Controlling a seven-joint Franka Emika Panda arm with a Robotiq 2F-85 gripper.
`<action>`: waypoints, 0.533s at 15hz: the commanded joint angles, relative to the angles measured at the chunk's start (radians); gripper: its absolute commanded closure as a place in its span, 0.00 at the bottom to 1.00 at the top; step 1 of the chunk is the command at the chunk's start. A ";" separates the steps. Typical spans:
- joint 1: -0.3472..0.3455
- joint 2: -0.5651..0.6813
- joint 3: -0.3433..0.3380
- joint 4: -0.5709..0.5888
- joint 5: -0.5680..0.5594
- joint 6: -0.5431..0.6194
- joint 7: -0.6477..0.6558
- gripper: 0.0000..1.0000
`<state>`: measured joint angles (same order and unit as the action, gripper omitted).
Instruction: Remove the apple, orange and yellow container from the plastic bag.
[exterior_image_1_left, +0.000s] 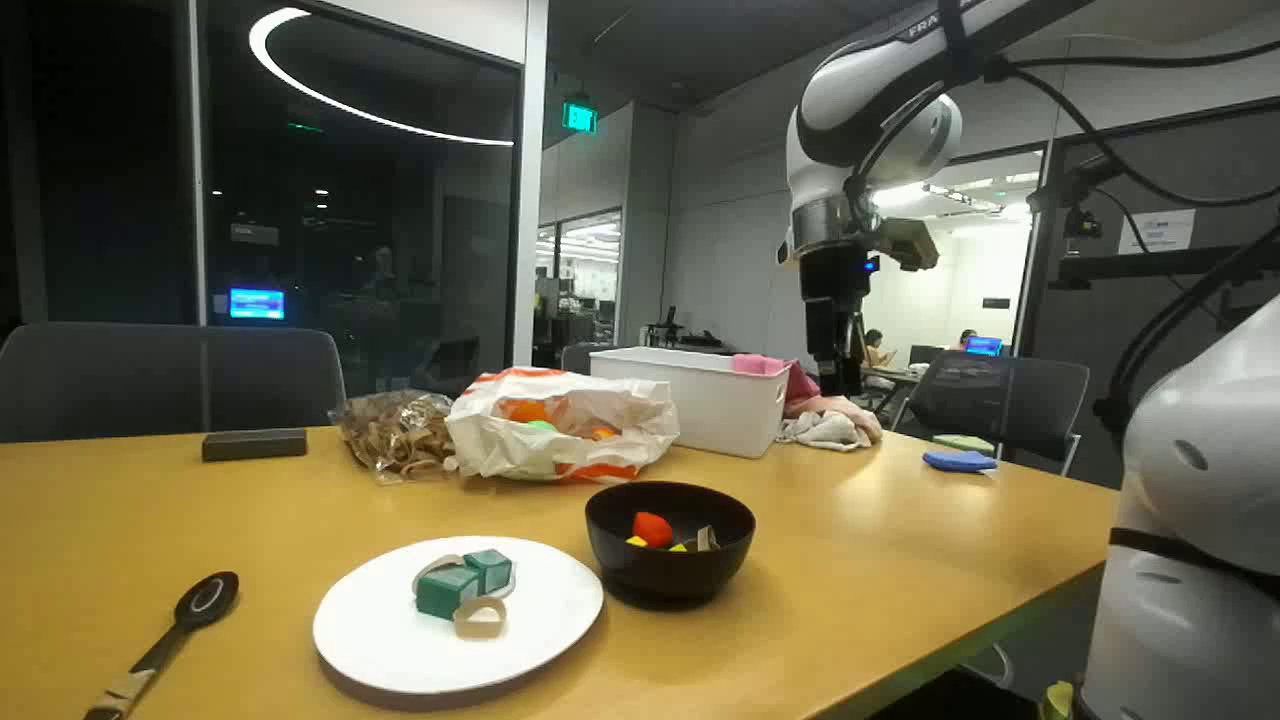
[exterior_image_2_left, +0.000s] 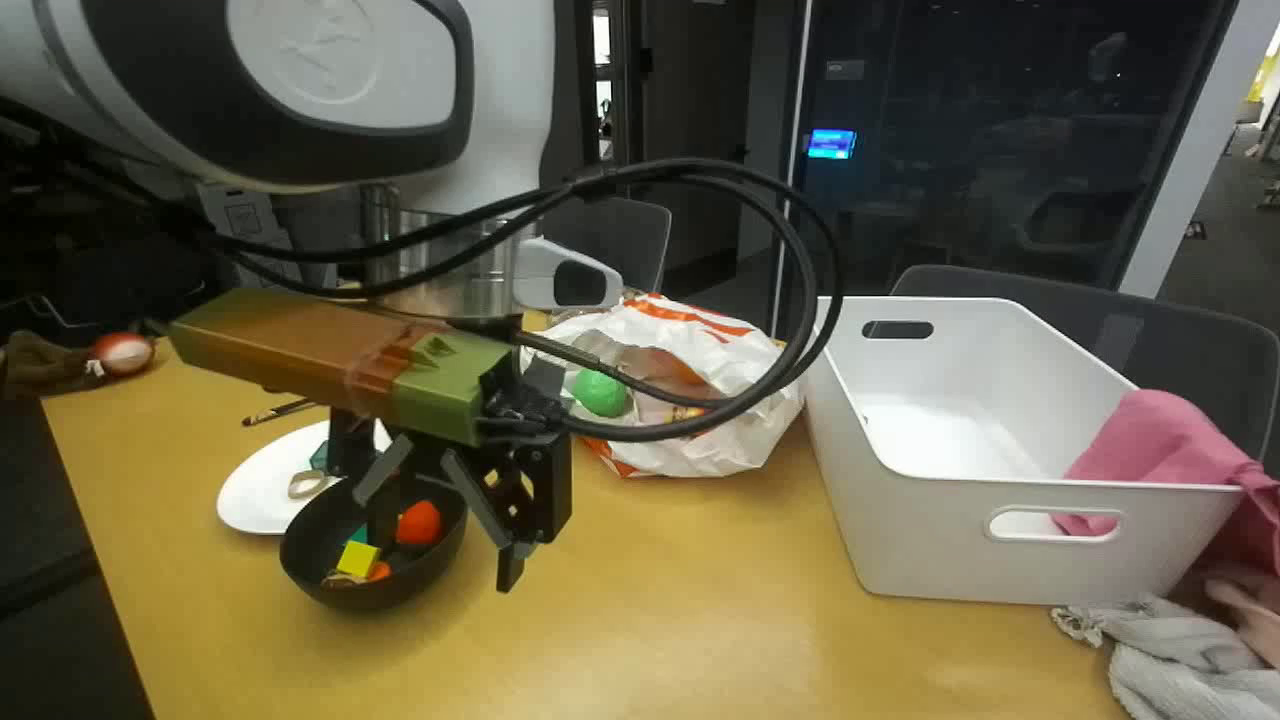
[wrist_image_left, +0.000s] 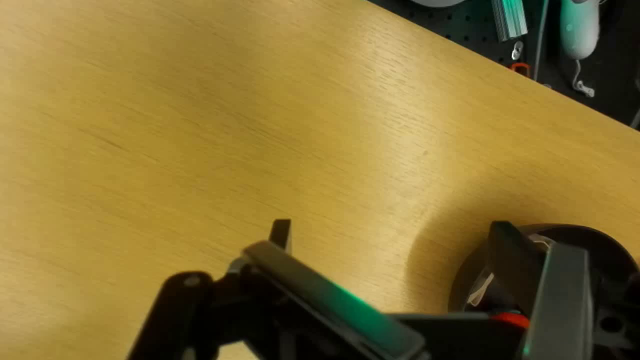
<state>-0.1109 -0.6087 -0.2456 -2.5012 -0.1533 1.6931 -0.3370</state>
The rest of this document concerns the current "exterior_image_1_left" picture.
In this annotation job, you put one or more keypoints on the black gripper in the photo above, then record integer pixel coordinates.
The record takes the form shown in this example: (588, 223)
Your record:
(834, 292)

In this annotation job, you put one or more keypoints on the white orange printed plastic bag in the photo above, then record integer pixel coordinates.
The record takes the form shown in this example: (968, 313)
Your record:
(561, 425)

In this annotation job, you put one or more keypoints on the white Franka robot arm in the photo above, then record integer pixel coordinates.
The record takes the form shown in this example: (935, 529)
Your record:
(1200, 480)

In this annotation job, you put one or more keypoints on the clear bag of snacks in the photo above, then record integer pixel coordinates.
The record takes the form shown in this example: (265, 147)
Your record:
(399, 431)

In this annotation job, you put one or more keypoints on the person in background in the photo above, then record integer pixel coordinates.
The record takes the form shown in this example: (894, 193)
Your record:
(875, 356)

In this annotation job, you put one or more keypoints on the pile of cloth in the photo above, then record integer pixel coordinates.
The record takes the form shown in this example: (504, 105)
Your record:
(834, 425)

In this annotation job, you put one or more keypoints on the pink object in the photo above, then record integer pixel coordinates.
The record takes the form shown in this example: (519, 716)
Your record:
(762, 367)

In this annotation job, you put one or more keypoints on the white storage box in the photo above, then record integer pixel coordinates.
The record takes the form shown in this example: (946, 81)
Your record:
(692, 402)

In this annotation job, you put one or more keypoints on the blue monitor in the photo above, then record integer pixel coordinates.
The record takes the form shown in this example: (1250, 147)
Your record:
(983, 344)

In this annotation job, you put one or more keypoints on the blue flat object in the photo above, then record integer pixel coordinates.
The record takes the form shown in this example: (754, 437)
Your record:
(960, 463)

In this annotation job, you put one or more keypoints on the black mesh office chair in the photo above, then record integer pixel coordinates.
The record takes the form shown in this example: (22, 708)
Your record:
(1012, 402)

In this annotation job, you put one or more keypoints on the red toy piece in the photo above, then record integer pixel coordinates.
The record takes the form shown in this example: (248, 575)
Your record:
(655, 529)

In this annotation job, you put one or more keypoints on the black bowl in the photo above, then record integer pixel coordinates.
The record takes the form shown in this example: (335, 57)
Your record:
(671, 560)

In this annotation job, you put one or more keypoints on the yellow toy piece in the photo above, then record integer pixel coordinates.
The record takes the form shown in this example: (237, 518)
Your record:
(636, 542)

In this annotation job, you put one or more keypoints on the white paper label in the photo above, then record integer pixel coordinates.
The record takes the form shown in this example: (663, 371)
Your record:
(1158, 229)

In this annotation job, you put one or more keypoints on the green exit sign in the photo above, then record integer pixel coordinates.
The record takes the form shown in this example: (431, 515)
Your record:
(578, 116)

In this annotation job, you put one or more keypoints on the dark office chair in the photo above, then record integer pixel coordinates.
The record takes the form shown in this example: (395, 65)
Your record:
(448, 361)

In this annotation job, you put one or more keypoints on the green wooden block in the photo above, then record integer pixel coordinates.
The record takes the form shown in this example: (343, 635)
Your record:
(444, 591)
(488, 568)

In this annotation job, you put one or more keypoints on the white paper plate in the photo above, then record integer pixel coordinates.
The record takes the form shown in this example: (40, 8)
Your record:
(401, 643)

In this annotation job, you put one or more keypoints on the blue lit screen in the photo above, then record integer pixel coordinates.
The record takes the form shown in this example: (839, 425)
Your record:
(256, 303)

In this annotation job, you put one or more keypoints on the black flat box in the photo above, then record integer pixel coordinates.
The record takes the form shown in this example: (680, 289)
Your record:
(254, 445)

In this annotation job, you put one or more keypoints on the grey chair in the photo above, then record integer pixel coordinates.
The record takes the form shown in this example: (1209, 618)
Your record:
(146, 381)

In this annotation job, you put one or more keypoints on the black spoon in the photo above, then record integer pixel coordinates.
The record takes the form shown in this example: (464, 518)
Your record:
(184, 623)

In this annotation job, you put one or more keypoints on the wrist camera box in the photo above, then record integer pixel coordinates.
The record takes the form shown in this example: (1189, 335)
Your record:
(909, 244)

